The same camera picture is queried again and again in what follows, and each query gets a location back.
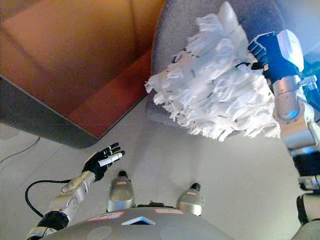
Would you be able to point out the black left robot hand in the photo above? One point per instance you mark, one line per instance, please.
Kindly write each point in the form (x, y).
(96, 165)

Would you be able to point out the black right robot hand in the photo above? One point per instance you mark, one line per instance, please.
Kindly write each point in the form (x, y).
(277, 57)

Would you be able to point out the white fringed pillow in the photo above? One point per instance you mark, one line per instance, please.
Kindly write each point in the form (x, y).
(212, 95)

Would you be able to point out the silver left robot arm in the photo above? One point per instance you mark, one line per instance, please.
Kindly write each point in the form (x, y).
(72, 192)

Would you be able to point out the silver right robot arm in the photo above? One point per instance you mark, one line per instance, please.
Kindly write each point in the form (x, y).
(292, 112)

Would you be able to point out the black left robot foot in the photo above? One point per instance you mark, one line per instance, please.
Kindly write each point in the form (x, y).
(123, 174)

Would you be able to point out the black robot foot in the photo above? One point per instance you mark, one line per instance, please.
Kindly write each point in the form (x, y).
(195, 186)
(123, 174)

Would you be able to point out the silver left robot leg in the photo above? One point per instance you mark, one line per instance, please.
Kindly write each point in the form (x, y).
(121, 195)

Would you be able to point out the silver robot leg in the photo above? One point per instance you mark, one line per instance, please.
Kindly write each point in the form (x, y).
(191, 202)
(121, 195)

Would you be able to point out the grey robot torso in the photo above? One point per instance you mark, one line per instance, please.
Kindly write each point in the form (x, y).
(137, 228)

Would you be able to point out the black right robot foot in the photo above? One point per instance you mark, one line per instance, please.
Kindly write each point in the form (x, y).
(195, 186)

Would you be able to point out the silver right robot leg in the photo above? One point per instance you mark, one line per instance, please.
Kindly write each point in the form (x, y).
(191, 202)

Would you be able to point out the brown wooden desk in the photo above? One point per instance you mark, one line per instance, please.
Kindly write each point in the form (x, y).
(75, 62)

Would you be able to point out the grey fabric armchair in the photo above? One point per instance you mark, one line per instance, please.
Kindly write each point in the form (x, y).
(172, 37)

